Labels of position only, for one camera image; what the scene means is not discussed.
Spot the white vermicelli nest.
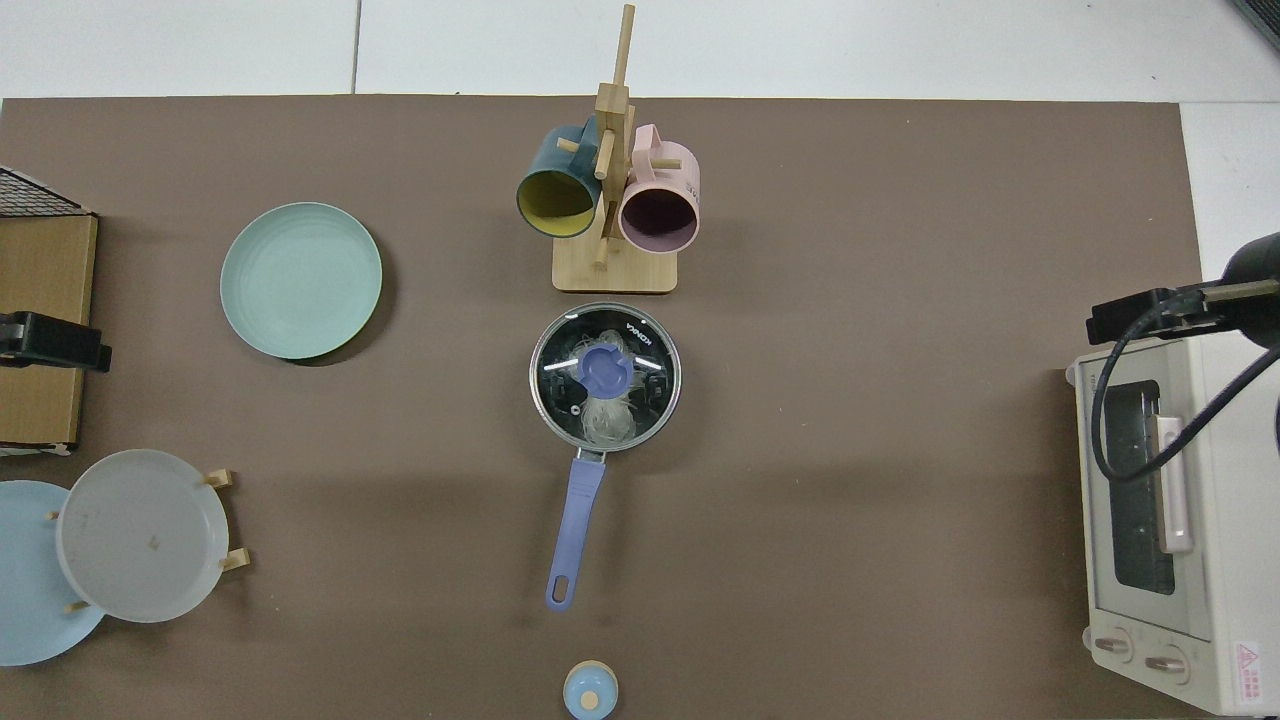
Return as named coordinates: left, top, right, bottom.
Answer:
left=582, top=392, right=643, bottom=447
left=555, top=332, right=626, bottom=386

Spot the glass lid with blue knob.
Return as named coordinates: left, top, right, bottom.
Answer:
left=530, top=302, right=683, bottom=453

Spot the grey plate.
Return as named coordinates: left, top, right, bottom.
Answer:
left=56, top=449, right=230, bottom=624

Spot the light blue plate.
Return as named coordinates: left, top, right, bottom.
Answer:
left=0, top=480, right=106, bottom=667

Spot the teal round plate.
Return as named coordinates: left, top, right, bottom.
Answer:
left=220, top=202, right=384, bottom=361

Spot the wooden plate rack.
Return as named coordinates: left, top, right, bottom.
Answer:
left=45, top=468, right=251, bottom=613

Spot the pale toaster oven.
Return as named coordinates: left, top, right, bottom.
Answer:
left=1065, top=333, right=1280, bottom=716

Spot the dark grey ridged panel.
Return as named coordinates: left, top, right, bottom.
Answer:
left=1230, top=0, right=1280, bottom=51

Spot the brown table cloth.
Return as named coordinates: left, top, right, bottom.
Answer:
left=0, top=95, right=1208, bottom=720

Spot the dark blue cup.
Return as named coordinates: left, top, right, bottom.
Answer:
left=516, top=122, right=604, bottom=239

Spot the wooden cup stand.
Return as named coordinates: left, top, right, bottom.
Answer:
left=552, top=3, right=681, bottom=294

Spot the pink cup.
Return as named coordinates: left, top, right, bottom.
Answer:
left=618, top=124, right=701, bottom=254

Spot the small blue round thing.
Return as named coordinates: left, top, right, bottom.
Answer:
left=563, top=660, right=619, bottom=719

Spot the wire basket with wooden floor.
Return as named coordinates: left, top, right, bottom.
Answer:
left=0, top=167, right=99, bottom=458

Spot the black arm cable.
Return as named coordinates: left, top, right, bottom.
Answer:
left=1090, top=295, right=1280, bottom=483

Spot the black pot with blue handle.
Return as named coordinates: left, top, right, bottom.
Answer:
left=530, top=302, right=683, bottom=613

